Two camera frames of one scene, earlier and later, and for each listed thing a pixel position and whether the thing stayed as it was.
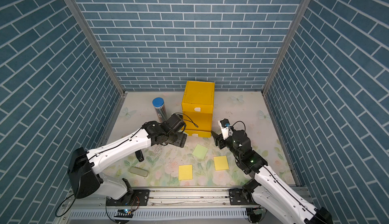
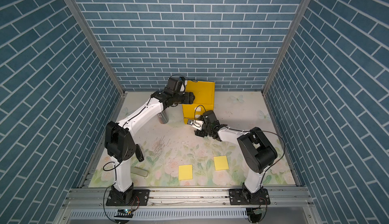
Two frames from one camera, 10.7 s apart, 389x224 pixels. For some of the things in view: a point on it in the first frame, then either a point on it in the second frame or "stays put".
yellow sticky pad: [221, 162] stays put
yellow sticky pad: [185, 172] stays put
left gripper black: [182, 140] -> [188, 98]
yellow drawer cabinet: [197, 106] stays put
